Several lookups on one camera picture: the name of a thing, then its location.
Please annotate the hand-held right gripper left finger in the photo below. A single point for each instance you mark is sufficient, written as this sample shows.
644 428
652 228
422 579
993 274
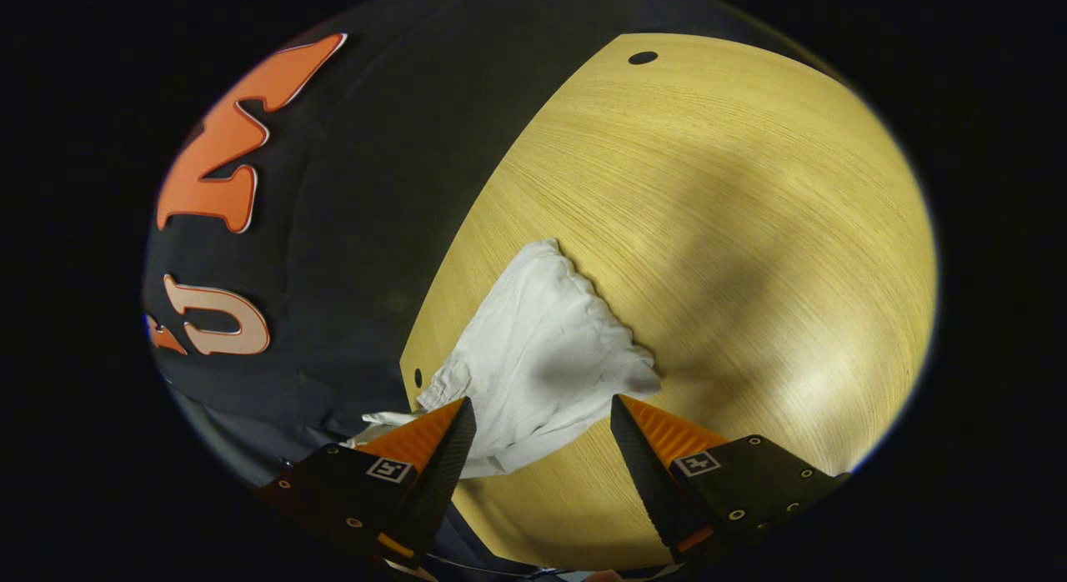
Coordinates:
438 482

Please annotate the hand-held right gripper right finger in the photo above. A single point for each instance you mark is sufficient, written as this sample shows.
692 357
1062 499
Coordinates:
646 474

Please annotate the black backdrop cloth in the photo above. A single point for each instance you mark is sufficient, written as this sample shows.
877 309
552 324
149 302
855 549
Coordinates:
375 190

